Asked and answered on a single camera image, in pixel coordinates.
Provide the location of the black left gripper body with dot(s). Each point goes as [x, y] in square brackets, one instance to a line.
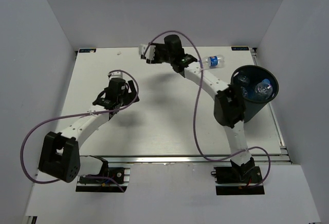
[123, 98]

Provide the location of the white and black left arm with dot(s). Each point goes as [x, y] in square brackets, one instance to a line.
[60, 155]

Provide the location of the clear unlabelled plastic bottle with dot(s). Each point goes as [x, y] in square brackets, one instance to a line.
[242, 80]

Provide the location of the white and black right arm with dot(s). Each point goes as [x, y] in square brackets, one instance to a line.
[229, 106]

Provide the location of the dark grey bin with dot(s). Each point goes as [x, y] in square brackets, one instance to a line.
[256, 74]

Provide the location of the blue corner tag right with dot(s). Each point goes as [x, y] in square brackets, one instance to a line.
[239, 48]

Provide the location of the aluminium front rail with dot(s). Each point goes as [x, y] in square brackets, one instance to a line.
[281, 158]

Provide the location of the clear bottle blue label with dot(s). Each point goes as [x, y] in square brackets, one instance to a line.
[212, 62]

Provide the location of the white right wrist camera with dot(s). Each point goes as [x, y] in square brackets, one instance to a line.
[142, 49]

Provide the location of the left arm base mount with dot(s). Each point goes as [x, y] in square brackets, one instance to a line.
[114, 179]

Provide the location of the bottle with Chinese blue label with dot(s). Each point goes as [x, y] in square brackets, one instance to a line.
[260, 92]

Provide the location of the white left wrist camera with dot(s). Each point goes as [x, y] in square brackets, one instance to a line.
[115, 74]

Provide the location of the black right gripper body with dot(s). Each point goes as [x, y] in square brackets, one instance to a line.
[161, 55]

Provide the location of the blue corner tag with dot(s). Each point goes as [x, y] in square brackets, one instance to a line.
[239, 48]
[87, 50]

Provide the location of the blue corner tag left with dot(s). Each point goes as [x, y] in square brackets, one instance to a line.
[87, 50]

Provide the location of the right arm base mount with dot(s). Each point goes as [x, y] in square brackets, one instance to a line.
[228, 183]

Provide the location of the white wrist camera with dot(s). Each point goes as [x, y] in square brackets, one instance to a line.
[142, 49]
[115, 74]

